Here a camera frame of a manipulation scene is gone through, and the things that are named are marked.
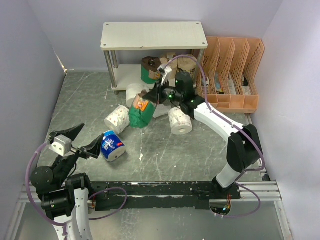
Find red-dotted paper roll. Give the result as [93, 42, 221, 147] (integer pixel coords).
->
[168, 107, 193, 135]
[104, 105, 130, 135]

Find tan paper roll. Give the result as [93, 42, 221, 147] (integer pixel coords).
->
[177, 54, 197, 79]

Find red-dotted paper roll left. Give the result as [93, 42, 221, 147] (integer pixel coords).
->
[104, 105, 130, 135]

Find red-dotted paper roll right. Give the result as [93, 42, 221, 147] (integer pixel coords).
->
[168, 107, 193, 135]

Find items in file organizer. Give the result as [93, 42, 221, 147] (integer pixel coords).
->
[200, 72, 252, 96]

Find white two-tier shelf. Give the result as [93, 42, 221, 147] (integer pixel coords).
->
[100, 21, 208, 95]

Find green roll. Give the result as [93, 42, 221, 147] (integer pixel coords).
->
[128, 90, 157, 129]
[140, 56, 161, 85]

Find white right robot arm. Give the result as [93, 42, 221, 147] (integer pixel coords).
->
[143, 72, 263, 199]

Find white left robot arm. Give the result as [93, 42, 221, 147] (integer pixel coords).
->
[25, 123, 104, 240]

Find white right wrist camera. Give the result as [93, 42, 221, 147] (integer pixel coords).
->
[157, 64, 172, 86]

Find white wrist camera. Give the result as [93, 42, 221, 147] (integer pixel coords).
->
[49, 135, 72, 157]
[157, 64, 172, 86]

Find orange plastic file organizer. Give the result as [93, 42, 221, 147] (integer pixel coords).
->
[196, 36, 265, 114]

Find blue wrapped tissue roll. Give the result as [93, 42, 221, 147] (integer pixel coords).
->
[100, 130, 126, 162]

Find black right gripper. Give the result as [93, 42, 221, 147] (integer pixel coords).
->
[144, 77, 183, 105]

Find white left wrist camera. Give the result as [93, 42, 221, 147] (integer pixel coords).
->
[49, 135, 72, 157]

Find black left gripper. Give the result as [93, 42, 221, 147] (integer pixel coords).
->
[48, 122, 103, 186]

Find tan roll with tail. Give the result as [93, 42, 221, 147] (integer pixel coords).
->
[160, 52, 178, 80]

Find plain white paper roll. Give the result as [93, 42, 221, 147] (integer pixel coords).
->
[125, 83, 171, 120]

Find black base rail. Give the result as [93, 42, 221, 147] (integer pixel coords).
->
[91, 181, 241, 211]

